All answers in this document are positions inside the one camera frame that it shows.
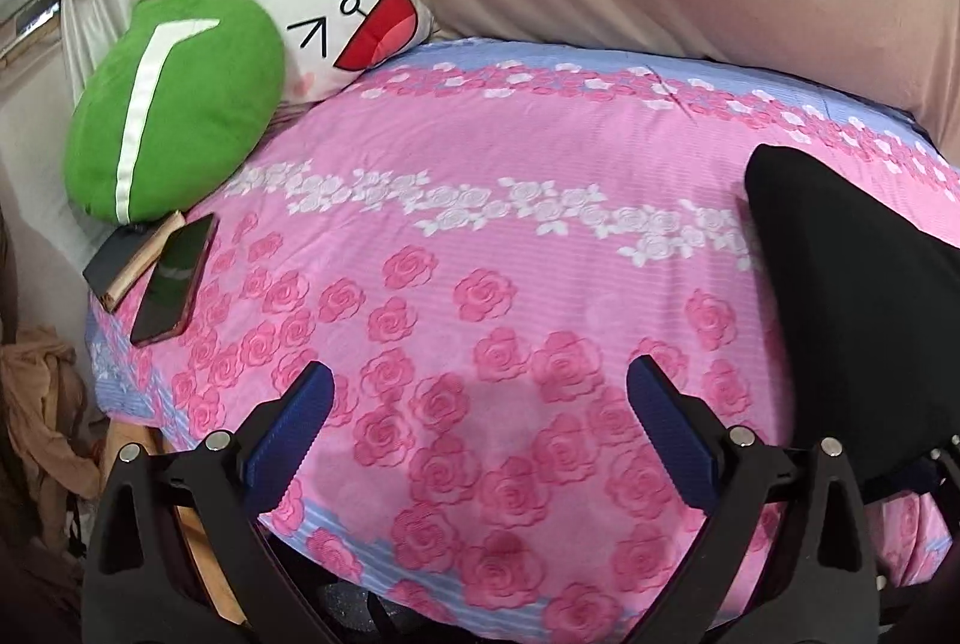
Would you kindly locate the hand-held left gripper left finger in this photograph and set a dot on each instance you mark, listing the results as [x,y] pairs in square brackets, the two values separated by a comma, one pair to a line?
[289,438]

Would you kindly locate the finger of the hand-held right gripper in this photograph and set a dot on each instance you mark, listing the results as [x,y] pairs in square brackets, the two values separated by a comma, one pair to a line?
[946,464]

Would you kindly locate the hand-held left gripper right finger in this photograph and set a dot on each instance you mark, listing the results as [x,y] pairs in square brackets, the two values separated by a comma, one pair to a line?
[675,441]

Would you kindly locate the black pants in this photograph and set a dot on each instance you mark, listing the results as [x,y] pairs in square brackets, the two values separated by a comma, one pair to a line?
[862,314]

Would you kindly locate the black smartphone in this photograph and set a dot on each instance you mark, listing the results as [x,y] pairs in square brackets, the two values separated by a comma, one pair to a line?
[172,280]

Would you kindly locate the dark notebook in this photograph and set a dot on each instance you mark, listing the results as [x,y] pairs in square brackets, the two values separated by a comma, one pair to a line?
[112,261]

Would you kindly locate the tan garment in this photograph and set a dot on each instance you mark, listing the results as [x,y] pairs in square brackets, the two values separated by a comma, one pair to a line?
[37,404]

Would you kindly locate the pink rose print bedsheet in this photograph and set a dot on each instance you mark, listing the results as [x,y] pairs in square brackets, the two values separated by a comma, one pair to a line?
[487,254]

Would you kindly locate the green round pillow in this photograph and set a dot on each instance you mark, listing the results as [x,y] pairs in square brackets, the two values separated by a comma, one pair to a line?
[195,111]

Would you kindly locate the white cartoon face pillow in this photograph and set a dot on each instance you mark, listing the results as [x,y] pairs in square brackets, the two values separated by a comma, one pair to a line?
[360,6]

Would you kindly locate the wooden bed frame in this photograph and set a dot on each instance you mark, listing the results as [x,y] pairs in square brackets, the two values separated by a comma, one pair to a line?
[202,554]

